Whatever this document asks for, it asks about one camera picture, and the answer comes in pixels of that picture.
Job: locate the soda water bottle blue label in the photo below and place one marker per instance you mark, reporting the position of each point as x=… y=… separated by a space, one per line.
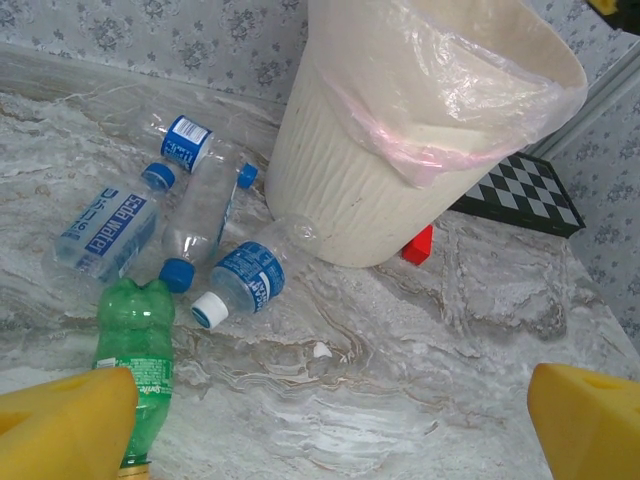
x=110 y=230

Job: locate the translucent pink bin liner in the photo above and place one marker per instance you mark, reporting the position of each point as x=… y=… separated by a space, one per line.
x=475 y=75

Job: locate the small white plastic scrap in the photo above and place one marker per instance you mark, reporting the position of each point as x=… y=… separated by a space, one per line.
x=320 y=350

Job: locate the small clear bottle barcode label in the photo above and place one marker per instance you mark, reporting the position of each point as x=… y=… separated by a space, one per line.
x=185 y=142

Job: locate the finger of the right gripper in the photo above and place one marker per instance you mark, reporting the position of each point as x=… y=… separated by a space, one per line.
x=612 y=7

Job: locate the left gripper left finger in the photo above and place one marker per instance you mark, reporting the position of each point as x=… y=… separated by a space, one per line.
x=65 y=425

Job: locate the small red block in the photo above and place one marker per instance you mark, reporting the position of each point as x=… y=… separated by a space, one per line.
x=417 y=247

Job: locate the Pocari Sweat bottle white cap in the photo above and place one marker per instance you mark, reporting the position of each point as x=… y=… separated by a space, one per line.
x=250 y=275

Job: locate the cream plastic waste bin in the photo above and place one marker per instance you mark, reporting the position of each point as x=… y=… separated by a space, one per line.
x=340 y=200

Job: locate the large green Sprite bottle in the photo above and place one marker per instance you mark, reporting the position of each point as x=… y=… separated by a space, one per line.
x=135 y=340

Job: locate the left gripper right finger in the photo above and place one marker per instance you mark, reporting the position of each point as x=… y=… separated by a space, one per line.
x=585 y=425

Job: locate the black grey checkerboard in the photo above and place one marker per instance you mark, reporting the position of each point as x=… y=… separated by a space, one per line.
x=530 y=195

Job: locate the clear bottle blue cap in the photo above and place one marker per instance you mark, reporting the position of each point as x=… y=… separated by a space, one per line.
x=247 y=175
x=200 y=215

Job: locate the aluminium frame post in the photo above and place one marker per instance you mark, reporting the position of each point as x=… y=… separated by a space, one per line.
x=600 y=95

